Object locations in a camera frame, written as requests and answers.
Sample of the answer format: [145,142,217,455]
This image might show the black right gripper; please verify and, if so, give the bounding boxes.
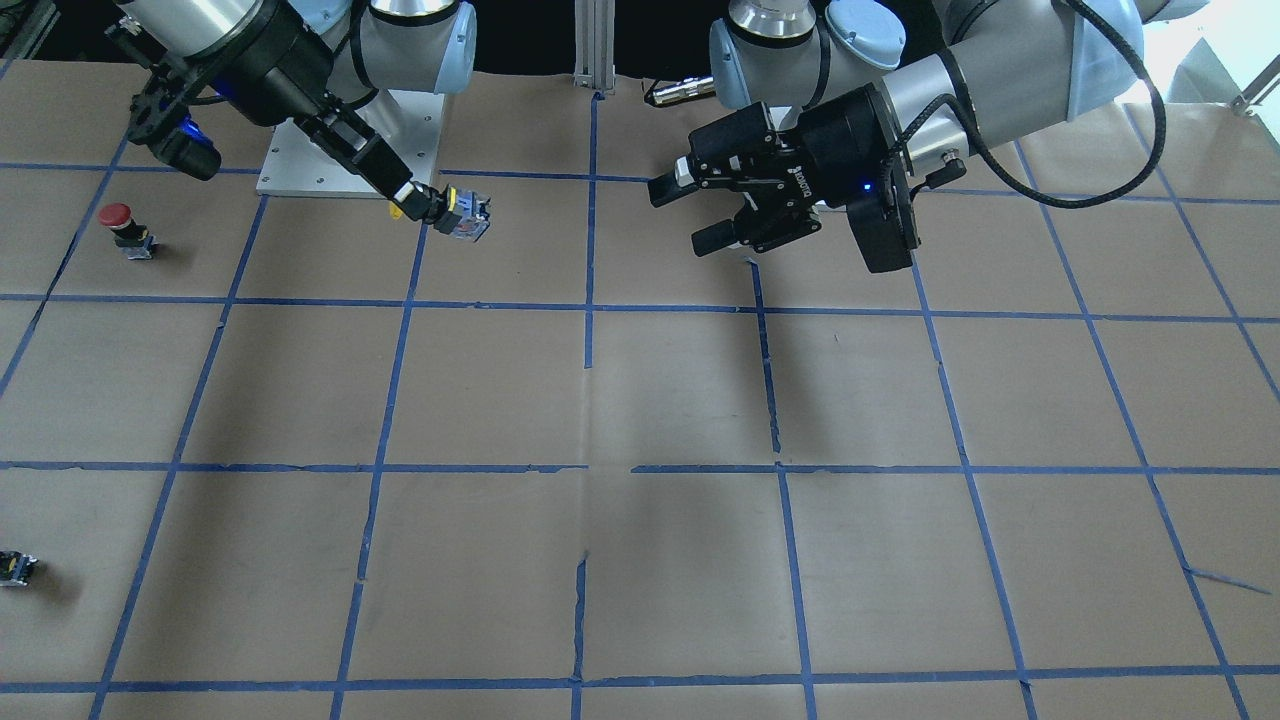
[212,5,420,201]

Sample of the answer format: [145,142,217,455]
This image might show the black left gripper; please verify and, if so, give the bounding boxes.
[646,85,906,258]

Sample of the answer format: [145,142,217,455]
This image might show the yellow push button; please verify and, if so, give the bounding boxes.
[390,181,492,242]

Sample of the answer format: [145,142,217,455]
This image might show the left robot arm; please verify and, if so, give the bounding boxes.
[648,1,1202,273]

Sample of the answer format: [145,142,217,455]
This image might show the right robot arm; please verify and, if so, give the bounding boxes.
[108,1,490,240]

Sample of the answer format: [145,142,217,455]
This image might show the red push button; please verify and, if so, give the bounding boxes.
[97,202,156,261]

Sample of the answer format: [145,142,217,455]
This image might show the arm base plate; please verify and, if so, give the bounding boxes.
[256,90,445,199]

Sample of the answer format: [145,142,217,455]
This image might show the aluminium frame post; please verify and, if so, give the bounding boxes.
[573,0,616,94]

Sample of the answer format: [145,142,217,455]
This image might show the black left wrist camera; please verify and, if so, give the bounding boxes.
[845,169,919,274]

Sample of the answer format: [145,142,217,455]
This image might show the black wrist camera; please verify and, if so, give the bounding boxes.
[845,169,919,274]
[127,53,221,181]

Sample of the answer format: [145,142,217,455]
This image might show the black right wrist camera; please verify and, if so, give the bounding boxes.
[127,53,221,181]

